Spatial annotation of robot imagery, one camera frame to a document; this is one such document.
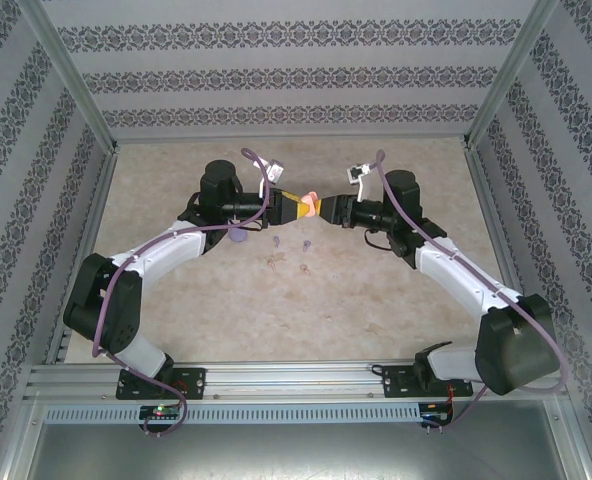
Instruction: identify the pink earbud charging case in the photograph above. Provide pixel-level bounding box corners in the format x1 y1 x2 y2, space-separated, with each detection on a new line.
299 190 322 217

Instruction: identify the left green circuit board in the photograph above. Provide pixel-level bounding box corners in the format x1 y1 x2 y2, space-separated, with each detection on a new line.
139 404 181 421

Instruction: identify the grey metal sheet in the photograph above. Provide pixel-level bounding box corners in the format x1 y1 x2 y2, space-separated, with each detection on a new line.
25 422 570 480

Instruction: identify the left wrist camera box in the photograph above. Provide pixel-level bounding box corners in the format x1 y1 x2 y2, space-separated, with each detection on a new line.
255 158 285 201

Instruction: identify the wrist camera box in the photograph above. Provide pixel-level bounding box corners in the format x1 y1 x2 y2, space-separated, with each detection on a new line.
255 158 285 201
345 162 373 202

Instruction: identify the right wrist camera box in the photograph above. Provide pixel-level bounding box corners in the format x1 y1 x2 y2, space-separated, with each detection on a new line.
345 162 373 202

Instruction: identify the aluminium side rail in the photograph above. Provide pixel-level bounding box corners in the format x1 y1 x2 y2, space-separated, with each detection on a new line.
44 147 120 365
463 142 547 360

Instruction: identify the aluminium frame post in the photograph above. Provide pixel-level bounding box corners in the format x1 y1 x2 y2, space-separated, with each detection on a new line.
464 0 561 149
14 0 120 154

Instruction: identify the aluminium mounting rail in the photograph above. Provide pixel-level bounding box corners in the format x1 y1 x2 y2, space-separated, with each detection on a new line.
23 362 562 401

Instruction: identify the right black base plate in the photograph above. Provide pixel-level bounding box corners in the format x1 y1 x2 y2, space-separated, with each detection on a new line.
380 364 475 400

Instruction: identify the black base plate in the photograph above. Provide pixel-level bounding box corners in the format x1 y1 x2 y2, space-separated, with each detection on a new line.
115 367 207 401
380 364 475 400

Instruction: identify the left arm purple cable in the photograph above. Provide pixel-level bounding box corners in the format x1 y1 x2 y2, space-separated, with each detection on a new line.
91 147 272 439

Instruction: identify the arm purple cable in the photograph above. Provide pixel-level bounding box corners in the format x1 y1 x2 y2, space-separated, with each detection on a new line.
375 149 570 431
91 147 272 439

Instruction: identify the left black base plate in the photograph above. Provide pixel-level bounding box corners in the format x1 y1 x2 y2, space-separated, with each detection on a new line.
115 367 207 401

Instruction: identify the slotted grey cable duct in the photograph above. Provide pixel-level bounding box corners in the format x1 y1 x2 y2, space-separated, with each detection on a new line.
43 403 422 425

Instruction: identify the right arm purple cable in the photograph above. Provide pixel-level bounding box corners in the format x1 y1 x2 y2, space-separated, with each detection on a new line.
375 149 570 431

